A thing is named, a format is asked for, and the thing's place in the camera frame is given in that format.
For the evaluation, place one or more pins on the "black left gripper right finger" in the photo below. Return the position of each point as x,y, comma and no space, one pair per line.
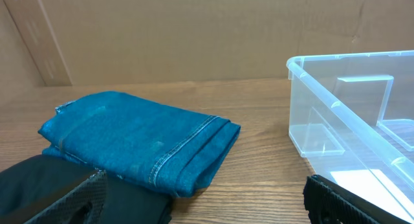
328,203

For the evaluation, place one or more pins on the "black garment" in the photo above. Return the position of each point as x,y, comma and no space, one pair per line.
37,177

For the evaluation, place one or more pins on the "blue denim jeans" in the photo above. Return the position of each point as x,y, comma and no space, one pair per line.
164,148

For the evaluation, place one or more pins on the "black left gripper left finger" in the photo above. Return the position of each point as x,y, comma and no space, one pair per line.
81,201

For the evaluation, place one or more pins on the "clear plastic storage bin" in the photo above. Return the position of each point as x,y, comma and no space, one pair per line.
351,117

